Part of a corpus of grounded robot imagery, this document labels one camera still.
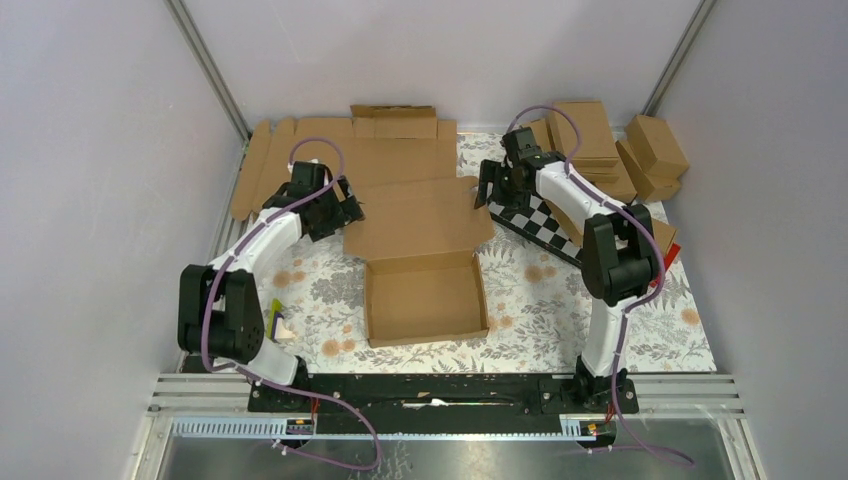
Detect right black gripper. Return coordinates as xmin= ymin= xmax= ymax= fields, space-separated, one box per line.
xmin=473 ymin=159 xmax=531 ymax=217

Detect folded box on red box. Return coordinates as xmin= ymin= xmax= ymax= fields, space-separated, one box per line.
xmin=652 ymin=218 xmax=678 ymax=256

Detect green white small tool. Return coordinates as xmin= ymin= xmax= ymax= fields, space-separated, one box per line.
xmin=266 ymin=298 xmax=296 ymax=343

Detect cardboard box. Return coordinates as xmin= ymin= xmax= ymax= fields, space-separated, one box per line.
xmin=343 ymin=176 xmax=494 ymax=348
xmin=548 ymin=100 xmax=619 ymax=167
xmin=625 ymin=115 xmax=690 ymax=179
xmin=523 ymin=118 xmax=555 ymax=156
xmin=577 ymin=160 xmax=637 ymax=204
xmin=615 ymin=140 xmax=681 ymax=202

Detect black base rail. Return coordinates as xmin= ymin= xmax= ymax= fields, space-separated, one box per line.
xmin=247 ymin=374 xmax=614 ymax=436

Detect stack of flat cardboard sheets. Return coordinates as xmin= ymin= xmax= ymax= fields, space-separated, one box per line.
xmin=230 ymin=105 xmax=458 ymax=221

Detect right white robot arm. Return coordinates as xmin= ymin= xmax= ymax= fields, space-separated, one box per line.
xmin=475 ymin=128 xmax=663 ymax=412

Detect black white checkerboard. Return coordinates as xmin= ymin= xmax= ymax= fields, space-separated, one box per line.
xmin=488 ymin=196 xmax=581 ymax=268

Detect floral patterned table mat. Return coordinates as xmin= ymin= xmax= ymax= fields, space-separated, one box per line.
xmin=257 ymin=133 xmax=717 ymax=373

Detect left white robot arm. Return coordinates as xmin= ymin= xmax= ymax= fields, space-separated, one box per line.
xmin=177 ymin=161 xmax=364 ymax=411

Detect leaning folded cardboard box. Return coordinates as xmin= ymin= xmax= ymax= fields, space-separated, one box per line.
xmin=523 ymin=118 xmax=555 ymax=156

